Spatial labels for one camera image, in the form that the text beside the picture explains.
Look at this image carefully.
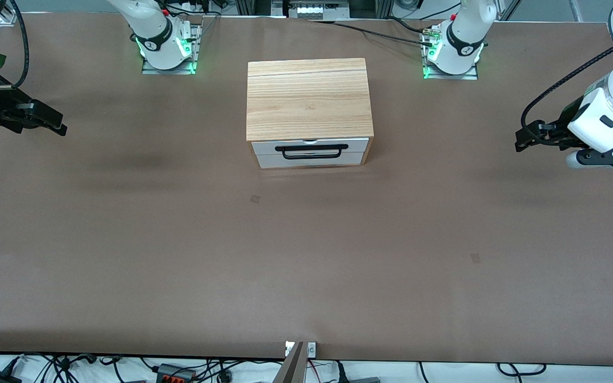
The grey camera support post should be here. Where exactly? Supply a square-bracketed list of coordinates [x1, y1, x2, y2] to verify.
[272, 342, 308, 383]

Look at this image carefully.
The plain white drawer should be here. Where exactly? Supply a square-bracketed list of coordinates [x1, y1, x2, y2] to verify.
[256, 152, 367, 169]

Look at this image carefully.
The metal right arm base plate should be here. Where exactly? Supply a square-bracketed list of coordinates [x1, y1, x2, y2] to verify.
[142, 24, 201, 75]

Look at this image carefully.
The thin grey cable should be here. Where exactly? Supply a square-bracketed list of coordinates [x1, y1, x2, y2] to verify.
[199, 15, 223, 40]

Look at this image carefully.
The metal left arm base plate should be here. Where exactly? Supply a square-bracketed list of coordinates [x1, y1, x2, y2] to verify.
[422, 24, 479, 81]

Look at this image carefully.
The black braided table cable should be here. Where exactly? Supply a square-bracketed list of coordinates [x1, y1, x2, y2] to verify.
[306, 19, 438, 49]

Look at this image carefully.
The black metal drawer handle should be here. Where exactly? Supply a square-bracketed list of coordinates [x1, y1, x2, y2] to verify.
[275, 143, 349, 160]

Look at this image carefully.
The light wooden drawer cabinet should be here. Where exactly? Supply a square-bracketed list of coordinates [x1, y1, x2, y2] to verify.
[246, 58, 375, 170]

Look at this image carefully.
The black box with orange connectors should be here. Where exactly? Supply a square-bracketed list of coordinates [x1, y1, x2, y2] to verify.
[155, 364, 196, 383]

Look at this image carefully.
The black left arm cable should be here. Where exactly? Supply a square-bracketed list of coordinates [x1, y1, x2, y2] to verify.
[521, 32, 613, 140]

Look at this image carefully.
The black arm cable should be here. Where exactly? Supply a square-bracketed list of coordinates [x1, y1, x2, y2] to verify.
[7, 0, 31, 91]
[521, 32, 613, 140]

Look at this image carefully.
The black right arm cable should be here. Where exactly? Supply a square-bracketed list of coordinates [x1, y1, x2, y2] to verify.
[7, 0, 31, 91]

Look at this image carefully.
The white power strip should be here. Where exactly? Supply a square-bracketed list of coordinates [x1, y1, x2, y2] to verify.
[289, 2, 335, 20]

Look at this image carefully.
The silver table edge bracket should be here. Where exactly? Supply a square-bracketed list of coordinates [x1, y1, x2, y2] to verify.
[285, 341, 317, 358]

